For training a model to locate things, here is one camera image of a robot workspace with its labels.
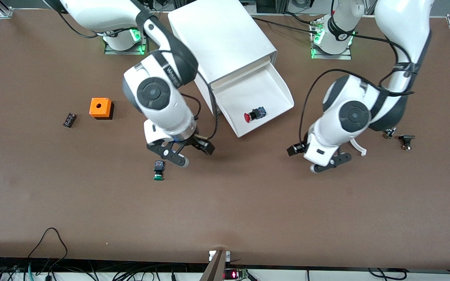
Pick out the white drawer cabinet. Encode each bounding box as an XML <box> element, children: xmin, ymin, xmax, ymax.
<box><xmin>168</xmin><ymin>0</ymin><xmax>278</xmax><ymax>116</ymax></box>

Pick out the white curved plastic bracket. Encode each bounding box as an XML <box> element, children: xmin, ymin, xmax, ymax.
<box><xmin>350</xmin><ymin>139</ymin><xmax>367</xmax><ymax>157</ymax></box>

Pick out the green push button switch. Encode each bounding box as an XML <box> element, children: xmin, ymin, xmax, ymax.
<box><xmin>153</xmin><ymin>160</ymin><xmax>166</xmax><ymax>181</ymax></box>

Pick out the black cable behind cabinet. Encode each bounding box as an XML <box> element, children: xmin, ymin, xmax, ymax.
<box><xmin>250</xmin><ymin>12</ymin><xmax>321</xmax><ymax>36</ymax></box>

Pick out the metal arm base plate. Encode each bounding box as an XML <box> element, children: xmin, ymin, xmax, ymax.
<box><xmin>310</xmin><ymin>20</ymin><xmax>353</xmax><ymax>60</ymax></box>
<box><xmin>104</xmin><ymin>31</ymin><xmax>147</xmax><ymax>55</ymax></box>

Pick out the white plastic drawer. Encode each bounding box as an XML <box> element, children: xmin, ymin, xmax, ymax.
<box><xmin>209</xmin><ymin>56</ymin><xmax>271</xmax><ymax>85</ymax></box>
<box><xmin>211</xmin><ymin>62</ymin><xmax>295</xmax><ymax>138</ymax></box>

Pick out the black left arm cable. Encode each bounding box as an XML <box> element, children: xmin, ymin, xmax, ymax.
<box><xmin>298</xmin><ymin>33</ymin><xmax>416</xmax><ymax>146</ymax></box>

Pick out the black looped table cable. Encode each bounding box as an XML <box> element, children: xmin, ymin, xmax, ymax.
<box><xmin>28</xmin><ymin>228</ymin><xmax>69</xmax><ymax>270</ymax></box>

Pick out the device with red display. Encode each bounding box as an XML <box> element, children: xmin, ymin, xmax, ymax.
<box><xmin>225</xmin><ymin>269</ymin><xmax>250</xmax><ymax>280</ymax></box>

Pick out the orange button enclosure box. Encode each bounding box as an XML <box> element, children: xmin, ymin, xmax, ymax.
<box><xmin>89</xmin><ymin>98</ymin><xmax>114</xmax><ymax>120</ymax></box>

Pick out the small black switch part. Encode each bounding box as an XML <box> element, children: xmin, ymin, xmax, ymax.
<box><xmin>399</xmin><ymin>135</ymin><xmax>416</xmax><ymax>151</ymax></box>

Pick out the red push button switch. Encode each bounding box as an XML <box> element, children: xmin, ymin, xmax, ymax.
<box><xmin>244</xmin><ymin>106</ymin><xmax>267</xmax><ymax>123</ymax></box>

